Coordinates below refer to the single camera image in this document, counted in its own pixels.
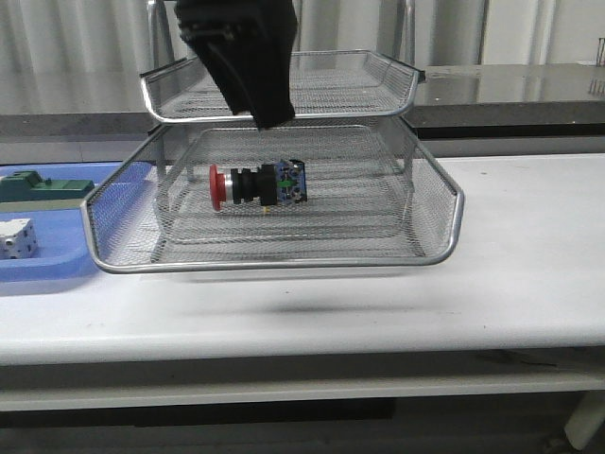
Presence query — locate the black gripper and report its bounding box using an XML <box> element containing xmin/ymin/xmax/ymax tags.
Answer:
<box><xmin>174</xmin><ymin>0</ymin><xmax>298</xmax><ymax>129</ymax></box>

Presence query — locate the red emergency push button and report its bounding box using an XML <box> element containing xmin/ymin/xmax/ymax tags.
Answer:
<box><xmin>209</xmin><ymin>159</ymin><xmax>308</xmax><ymax>212</ymax></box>

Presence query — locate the silver mesh top tray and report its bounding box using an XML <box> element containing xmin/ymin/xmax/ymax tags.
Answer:
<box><xmin>140</xmin><ymin>50</ymin><xmax>424</xmax><ymax>123</ymax></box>

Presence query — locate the green electrical module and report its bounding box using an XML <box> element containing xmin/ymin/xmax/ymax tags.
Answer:
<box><xmin>1</xmin><ymin>170</ymin><xmax>95</xmax><ymax>212</ymax></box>

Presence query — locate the blue plastic tray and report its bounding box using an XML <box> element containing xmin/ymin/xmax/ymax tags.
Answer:
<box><xmin>0</xmin><ymin>162</ymin><xmax>159</xmax><ymax>285</ymax></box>

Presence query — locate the white plastic block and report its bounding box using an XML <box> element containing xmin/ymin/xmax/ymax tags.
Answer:
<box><xmin>1</xmin><ymin>218</ymin><xmax>38</xmax><ymax>259</ymax></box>

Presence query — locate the grey stone counter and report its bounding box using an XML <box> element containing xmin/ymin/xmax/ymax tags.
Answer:
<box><xmin>1</xmin><ymin>63</ymin><xmax>604</xmax><ymax>140</ymax></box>

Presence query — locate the grey metal rack frame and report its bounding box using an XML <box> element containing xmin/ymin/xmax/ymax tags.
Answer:
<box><xmin>146</xmin><ymin>0</ymin><xmax>426</xmax><ymax>190</ymax></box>

